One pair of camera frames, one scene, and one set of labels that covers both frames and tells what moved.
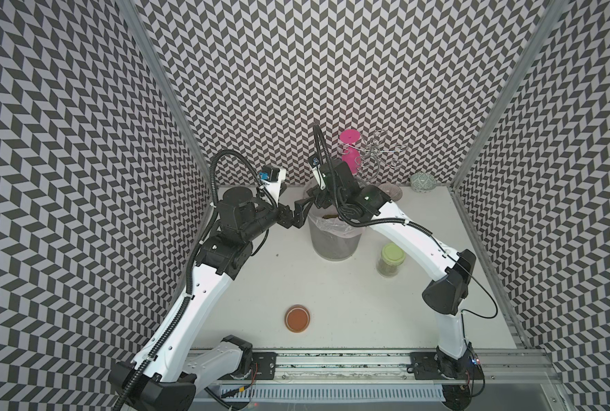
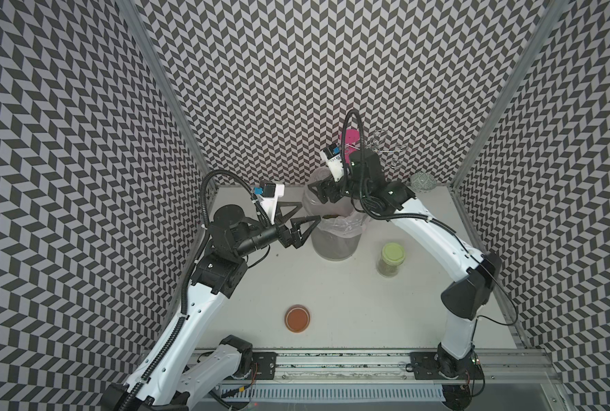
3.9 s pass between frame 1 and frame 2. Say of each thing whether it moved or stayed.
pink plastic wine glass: stayed
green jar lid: stayed
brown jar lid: stayed
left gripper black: moved
